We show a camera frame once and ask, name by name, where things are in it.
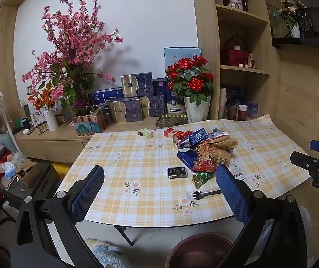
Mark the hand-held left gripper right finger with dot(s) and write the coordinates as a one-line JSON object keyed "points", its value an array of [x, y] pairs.
{"points": [[230, 192]]}

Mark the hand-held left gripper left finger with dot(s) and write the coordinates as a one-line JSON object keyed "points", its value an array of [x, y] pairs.
{"points": [[88, 189]]}

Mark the white paper slip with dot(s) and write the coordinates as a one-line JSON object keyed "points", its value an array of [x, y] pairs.
{"points": [[236, 171]]}

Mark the black plastic fork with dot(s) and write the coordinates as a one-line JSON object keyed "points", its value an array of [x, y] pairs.
{"points": [[207, 193]]}

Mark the green foil wrapper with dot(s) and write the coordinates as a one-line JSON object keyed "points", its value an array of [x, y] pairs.
{"points": [[201, 179]]}

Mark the brown red paper bag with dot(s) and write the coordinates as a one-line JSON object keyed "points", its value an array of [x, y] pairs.
{"points": [[214, 153]]}

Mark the black crushed pack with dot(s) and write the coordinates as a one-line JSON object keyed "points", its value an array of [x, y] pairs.
{"points": [[177, 172]]}

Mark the blue paper bag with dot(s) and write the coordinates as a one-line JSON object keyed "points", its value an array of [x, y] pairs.
{"points": [[186, 157]]}

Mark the grey white paper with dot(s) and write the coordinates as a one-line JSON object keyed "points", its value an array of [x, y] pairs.
{"points": [[218, 132]]}

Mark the blue printed carton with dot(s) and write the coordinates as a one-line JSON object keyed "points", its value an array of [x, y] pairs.
{"points": [[199, 135]]}

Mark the maroon waste bin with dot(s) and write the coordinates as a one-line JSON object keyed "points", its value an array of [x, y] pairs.
{"points": [[201, 252]]}

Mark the red cigarette box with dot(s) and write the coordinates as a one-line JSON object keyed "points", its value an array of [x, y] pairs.
{"points": [[170, 131]]}

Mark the black suitcase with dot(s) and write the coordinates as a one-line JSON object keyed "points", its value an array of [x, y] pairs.
{"points": [[31, 185]]}

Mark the yellow plaid flower tablecloth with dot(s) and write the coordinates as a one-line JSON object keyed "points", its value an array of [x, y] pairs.
{"points": [[148, 167]]}

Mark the open cardboard box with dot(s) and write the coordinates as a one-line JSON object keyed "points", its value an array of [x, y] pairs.
{"points": [[27, 170]]}

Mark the fluffy blue slipper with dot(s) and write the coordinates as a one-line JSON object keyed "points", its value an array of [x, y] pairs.
{"points": [[106, 254]]}

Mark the patterned wavy tin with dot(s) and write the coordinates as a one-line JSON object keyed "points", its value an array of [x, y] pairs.
{"points": [[89, 122]]}

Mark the blue purple box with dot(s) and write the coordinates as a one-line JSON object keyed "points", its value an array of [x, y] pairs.
{"points": [[253, 109]]}

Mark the row of small brown bottles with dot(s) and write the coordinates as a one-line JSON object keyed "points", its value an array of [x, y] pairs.
{"points": [[42, 128]]}

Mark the red cup white lid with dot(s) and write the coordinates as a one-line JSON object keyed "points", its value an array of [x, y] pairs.
{"points": [[242, 112]]}

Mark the white ribbed vase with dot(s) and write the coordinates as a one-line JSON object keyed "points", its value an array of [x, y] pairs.
{"points": [[52, 120]]}

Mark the blue face mask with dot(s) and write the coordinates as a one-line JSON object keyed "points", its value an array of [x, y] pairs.
{"points": [[9, 174]]}

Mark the purple artificial flowers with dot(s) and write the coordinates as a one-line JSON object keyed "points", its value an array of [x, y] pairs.
{"points": [[80, 104]]}

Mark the blue gold gift box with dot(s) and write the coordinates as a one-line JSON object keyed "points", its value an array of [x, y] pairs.
{"points": [[155, 106], [126, 111], [136, 85]]}

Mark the stack of pastel paper cups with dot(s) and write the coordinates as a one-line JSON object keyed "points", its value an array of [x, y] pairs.
{"points": [[223, 103]]}

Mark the white faceted vase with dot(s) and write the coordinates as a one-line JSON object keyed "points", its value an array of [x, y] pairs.
{"points": [[197, 109]]}

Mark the gold tray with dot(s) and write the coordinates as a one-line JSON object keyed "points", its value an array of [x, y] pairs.
{"points": [[170, 120]]}

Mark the dark blue shelf box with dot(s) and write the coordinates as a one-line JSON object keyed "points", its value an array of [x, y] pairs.
{"points": [[233, 95]]}

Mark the flat blue carton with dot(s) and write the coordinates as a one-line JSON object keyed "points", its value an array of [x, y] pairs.
{"points": [[108, 95]]}

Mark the orange artificial flowers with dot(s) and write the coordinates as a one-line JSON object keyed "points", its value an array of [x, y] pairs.
{"points": [[41, 99]]}

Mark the small brown paper bag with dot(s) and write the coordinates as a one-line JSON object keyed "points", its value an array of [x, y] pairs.
{"points": [[22, 111]]}

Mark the blue white carton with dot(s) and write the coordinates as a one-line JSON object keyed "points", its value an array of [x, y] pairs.
{"points": [[174, 106]]}

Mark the dark stone counter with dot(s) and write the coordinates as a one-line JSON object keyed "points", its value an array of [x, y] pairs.
{"points": [[304, 42]]}

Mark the clear perfume bottle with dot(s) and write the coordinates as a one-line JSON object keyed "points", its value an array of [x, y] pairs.
{"points": [[251, 60]]}

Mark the red rose bouquet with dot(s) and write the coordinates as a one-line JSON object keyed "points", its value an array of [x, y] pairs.
{"points": [[190, 81]]}

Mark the small white vase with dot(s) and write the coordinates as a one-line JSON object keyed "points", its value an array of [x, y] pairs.
{"points": [[296, 29]]}

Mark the small dark blue box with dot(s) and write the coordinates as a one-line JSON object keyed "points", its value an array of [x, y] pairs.
{"points": [[159, 86]]}

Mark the red gift basket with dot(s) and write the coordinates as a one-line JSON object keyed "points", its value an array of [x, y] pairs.
{"points": [[235, 51]]}

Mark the peach rose bouquet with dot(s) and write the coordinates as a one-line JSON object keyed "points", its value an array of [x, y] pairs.
{"points": [[290, 8]]}

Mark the light blue carton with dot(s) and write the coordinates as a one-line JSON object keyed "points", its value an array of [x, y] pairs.
{"points": [[181, 54]]}

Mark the pink blossom branches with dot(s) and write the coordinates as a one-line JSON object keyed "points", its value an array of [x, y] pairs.
{"points": [[73, 39]]}

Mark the wooden shelf unit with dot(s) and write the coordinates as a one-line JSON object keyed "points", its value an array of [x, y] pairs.
{"points": [[207, 33]]}

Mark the white wall socket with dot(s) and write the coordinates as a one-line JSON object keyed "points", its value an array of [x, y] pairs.
{"points": [[101, 68]]}

